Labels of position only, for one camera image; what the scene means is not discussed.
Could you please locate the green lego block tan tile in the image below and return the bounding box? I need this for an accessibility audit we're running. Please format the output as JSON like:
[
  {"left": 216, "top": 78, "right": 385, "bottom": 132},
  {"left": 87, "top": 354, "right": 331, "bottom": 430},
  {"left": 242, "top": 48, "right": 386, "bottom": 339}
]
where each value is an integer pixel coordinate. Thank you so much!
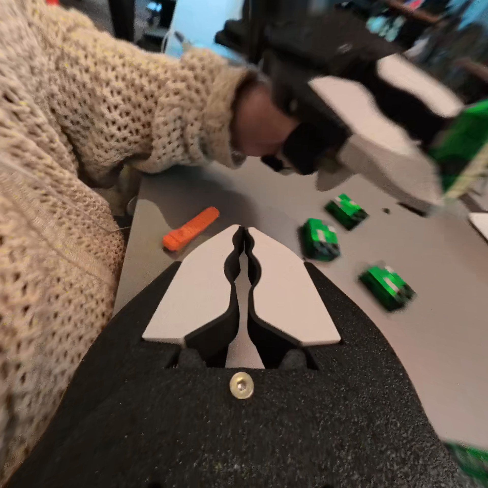
[
  {"left": 324, "top": 193, "right": 370, "bottom": 231},
  {"left": 299, "top": 218, "right": 341, "bottom": 262},
  {"left": 358, "top": 262, "right": 417, "bottom": 312}
]

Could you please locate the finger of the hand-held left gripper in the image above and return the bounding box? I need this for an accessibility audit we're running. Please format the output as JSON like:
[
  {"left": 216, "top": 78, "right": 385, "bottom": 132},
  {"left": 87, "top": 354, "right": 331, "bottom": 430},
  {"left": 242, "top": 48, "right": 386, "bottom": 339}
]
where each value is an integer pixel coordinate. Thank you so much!
[
  {"left": 310, "top": 75, "right": 446, "bottom": 208},
  {"left": 375, "top": 53, "right": 464, "bottom": 119}
]

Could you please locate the white stand with clear arms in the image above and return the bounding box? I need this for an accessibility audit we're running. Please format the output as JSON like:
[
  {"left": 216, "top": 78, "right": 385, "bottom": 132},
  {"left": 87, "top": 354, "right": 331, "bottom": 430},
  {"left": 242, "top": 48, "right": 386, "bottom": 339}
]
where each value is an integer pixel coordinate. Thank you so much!
[{"left": 468, "top": 212, "right": 488, "bottom": 241}]

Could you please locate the person's left forearm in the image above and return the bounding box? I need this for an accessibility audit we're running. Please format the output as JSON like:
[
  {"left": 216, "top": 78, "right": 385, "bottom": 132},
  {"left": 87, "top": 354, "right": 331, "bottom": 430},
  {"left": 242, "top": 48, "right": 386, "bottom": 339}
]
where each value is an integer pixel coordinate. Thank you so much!
[{"left": 57, "top": 48, "right": 254, "bottom": 181}]

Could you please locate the person's left hand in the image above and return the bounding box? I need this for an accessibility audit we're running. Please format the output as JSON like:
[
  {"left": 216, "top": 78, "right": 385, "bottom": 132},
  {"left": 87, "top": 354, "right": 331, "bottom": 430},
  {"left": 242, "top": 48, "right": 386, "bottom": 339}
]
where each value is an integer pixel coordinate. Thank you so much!
[{"left": 232, "top": 81, "right": 302, "bottom": 158}]

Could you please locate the person's cream knit sweater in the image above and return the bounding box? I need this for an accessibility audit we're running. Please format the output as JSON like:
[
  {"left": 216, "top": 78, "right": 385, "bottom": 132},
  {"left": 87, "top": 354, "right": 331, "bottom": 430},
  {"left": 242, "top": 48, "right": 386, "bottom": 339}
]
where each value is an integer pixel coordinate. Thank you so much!
[{"left": 0, "top": 0, "right": 128, "bottom": 479}]

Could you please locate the orange brick separator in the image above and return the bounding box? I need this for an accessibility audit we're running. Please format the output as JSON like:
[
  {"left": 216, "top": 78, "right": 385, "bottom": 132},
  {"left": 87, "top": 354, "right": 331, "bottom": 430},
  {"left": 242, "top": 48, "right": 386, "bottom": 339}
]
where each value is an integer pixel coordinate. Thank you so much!
[{"left": 162, "top": 206, "right": 221, "bottom": 252}]

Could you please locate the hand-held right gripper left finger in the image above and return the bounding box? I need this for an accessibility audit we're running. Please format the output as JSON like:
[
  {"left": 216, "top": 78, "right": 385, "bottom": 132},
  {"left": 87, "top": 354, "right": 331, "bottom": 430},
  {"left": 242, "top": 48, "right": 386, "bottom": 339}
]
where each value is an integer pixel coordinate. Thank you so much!
[{"left": 141, "top": 224, "right": 245, "bottom": 368}]

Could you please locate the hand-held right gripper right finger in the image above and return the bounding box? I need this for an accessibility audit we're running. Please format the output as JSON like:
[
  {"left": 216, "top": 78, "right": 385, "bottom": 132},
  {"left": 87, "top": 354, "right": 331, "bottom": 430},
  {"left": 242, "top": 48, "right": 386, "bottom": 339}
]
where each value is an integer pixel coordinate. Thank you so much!
[{"left": 244, "top": 227, "right": 342, "bottom": 369}]

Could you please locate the tall green creeper lego model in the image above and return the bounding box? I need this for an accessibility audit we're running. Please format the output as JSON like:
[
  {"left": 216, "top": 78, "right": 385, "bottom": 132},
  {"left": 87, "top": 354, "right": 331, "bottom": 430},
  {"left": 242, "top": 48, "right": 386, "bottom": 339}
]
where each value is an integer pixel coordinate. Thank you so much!
[{"left": 426, "top": 100, "right": 488, "bottom": 201}]

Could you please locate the green lego box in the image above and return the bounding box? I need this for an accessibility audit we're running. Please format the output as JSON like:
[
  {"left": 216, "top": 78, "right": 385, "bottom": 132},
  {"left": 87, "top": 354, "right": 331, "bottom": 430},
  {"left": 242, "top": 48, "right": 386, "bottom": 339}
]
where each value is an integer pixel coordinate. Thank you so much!
[{"left": 444, "top": 441, "right": 488, "bottom": 488}]

